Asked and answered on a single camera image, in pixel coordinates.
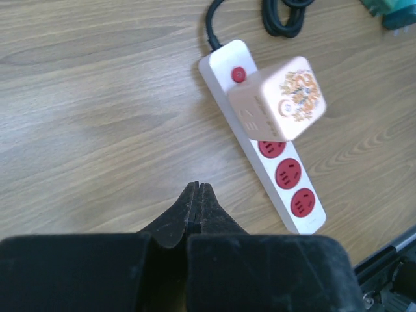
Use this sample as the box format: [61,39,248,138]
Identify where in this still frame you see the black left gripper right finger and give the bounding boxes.
[187,183,364,311]

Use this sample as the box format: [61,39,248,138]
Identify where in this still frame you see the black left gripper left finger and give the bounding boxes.
[1,182,198,311]

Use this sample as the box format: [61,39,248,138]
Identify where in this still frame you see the white power strip red sockets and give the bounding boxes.
[198,40,326,235]

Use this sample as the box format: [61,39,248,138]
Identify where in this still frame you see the beige cube adapter dragon print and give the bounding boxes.
[227,56,327,142]

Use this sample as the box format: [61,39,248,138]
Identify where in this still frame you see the green USB charger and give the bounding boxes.
[361,0,397,16]

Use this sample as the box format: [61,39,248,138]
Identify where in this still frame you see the teal blue USB charger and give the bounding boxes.
[382,0,415,35]

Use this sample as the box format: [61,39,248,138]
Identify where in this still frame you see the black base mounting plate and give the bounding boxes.
[354,227,415,312]

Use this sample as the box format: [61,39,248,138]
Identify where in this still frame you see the black bundled power cord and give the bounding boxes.
[205,0,318,53]

